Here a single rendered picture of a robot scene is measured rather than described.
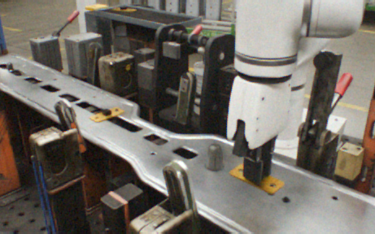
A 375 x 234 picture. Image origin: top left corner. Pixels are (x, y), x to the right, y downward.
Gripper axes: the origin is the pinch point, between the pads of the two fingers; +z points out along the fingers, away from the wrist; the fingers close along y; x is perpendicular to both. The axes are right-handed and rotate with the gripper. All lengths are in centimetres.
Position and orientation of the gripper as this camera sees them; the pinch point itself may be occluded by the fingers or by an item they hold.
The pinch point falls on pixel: (257, 165)
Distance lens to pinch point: 64.0
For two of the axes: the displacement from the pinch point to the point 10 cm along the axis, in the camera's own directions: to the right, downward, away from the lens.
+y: -6.9, 3.2, -6.5
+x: 7.3, 2.9, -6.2
